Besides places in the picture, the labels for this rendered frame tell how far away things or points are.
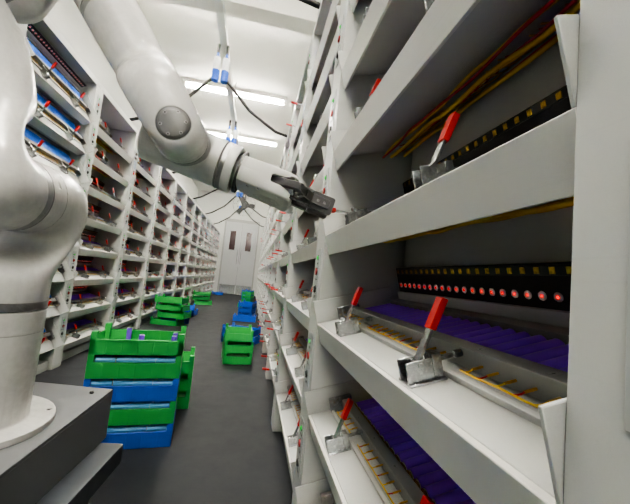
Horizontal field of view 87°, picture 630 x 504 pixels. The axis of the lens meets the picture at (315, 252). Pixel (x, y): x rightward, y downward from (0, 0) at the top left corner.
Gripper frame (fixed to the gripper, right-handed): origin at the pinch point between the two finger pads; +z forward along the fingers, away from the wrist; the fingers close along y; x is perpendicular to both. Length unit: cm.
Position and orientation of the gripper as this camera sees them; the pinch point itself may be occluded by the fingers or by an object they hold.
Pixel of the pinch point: (320, 205)
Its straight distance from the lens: 61.0
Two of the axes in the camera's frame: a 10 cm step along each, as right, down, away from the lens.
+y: 1.9, -0.6, -9.8
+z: 9.2, 3.6, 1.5
